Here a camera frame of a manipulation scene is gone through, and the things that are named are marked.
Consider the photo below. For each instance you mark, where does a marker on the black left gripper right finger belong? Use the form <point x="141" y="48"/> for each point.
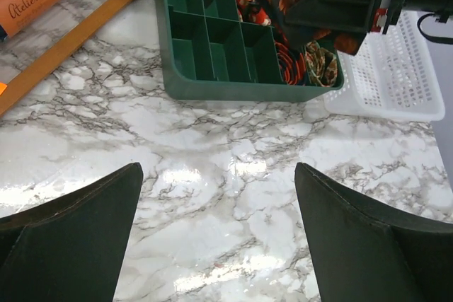
<point x="365" y="250"/>

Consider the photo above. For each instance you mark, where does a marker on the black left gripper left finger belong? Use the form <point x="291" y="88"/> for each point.
<point x="71" y="248"/>

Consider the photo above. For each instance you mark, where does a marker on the rolled beige patterned tie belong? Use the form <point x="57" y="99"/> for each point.
<point x="321" y="65"/>

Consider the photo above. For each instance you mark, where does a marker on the rolled orange black tie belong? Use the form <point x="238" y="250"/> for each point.
<point x="292" y="65"/>

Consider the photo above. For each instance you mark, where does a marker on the white plastic basket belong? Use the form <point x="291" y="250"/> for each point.
<point x="391" y="77"/>

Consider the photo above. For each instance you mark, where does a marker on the rolled tie top compartment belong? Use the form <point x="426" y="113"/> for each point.
<point x="252" y="12"/>

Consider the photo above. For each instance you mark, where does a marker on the green compartment organizer tray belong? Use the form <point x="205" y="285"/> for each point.
<point x="209" y="54"/>

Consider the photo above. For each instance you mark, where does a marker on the lower orange sponge box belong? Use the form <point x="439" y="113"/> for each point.
<point x="3" y="87"/>

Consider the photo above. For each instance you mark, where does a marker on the wooden three-tier rack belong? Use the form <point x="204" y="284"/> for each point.
<point x="44" y="65"/>

